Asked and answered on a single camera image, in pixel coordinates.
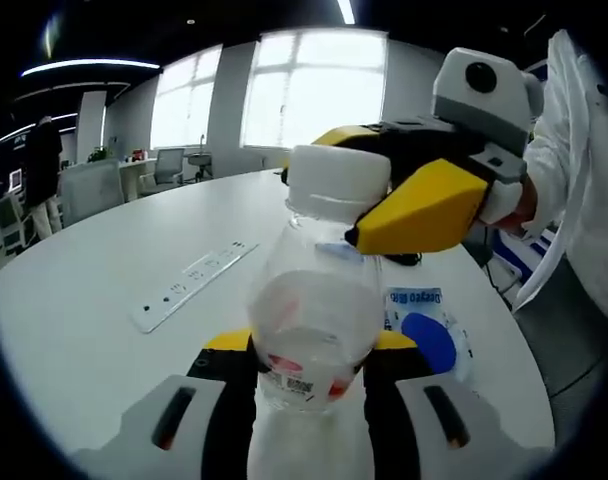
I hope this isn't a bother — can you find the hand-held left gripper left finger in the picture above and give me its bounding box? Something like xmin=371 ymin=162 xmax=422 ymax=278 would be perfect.
xmin=118 ymin=328 xmax=259 ymax=480

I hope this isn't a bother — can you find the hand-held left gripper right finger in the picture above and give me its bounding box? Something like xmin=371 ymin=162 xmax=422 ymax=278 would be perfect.
xmin=361 ymin=332 xmax=475 ymax=480

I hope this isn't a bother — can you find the clear plastic water bottle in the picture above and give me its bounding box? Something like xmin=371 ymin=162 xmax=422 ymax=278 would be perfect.
xmin=246 ymin=143 xmax=394 ymax=480

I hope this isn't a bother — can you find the person's right hand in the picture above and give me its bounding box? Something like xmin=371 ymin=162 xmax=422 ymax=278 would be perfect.
xmin=502 ymin=178 xmax=540 ymax=237

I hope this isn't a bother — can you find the wide window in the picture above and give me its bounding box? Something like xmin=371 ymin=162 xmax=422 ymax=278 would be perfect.
xmin=242 ymin=28 xmax=389 ymax=150

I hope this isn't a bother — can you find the white table socket panel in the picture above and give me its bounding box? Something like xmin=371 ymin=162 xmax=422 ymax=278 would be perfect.
xmin=129 ymin=241 xmax=262 ymax=336

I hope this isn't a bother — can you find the person in white sleeve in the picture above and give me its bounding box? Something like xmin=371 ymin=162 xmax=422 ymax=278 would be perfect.
xmin=512 ymin=28 xmax=608 ymax=322

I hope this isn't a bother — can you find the white table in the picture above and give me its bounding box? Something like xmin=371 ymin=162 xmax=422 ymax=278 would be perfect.
xmin=0 ymin=167 xmax=556 ymax=457

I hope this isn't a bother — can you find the white office chair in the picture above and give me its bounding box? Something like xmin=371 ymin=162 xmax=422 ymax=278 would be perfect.
xmin=140 ymin=147 xmax=186 ymax=190

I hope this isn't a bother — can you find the white desk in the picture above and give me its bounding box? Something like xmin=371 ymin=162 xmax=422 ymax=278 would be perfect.
xmin=117 ymin=158 xmax=160 ymax=202

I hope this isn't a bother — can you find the grey office chair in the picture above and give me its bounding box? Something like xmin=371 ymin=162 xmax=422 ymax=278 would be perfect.
xmin=57 ymin=158 xmax=126 ymax=227

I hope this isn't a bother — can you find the curved ceiling light strip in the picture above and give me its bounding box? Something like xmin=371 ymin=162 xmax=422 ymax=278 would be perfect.
xmin=20 ymin=58 xmax=162 ymax=78

